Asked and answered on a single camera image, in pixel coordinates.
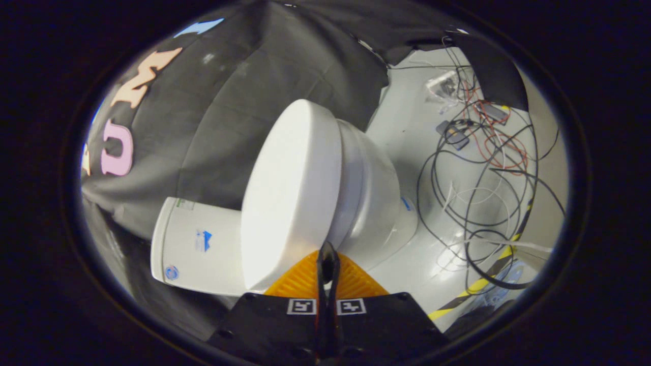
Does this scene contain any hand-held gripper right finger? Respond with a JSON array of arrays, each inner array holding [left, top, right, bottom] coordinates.
[[328, 243, 451, 364]]

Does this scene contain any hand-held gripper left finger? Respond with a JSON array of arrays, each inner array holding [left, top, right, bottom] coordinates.
[[209, 243, 329, 364]]

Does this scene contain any white toilet bowl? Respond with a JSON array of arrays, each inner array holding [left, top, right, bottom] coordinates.
[[325, 119, 421, 271]]

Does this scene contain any yellow black floor tape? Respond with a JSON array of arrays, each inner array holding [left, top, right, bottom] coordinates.
[[428, 198, 536, 321]]

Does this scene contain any black backdrop cloth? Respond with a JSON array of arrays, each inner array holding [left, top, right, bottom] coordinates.
[[81, 2, 530, 342]]

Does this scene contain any small grey device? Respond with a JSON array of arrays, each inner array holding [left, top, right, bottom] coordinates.
[[436, 120, 471, 151]]

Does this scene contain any clear plastic bag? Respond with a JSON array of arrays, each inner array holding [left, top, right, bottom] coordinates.
[[426, 70, 462, 108]]

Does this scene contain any small dark device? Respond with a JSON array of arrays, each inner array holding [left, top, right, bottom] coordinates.
[[478, 102, 511, 125]]

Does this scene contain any tangle of black cables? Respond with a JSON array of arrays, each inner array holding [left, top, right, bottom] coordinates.
[[416, 36, 567, 291]]

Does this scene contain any white cable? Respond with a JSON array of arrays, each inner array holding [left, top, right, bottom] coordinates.
[[441, 178, 553, 255]]

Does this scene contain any red cable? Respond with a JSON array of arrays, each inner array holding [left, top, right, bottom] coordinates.
[[459, 80, 529, 176]]

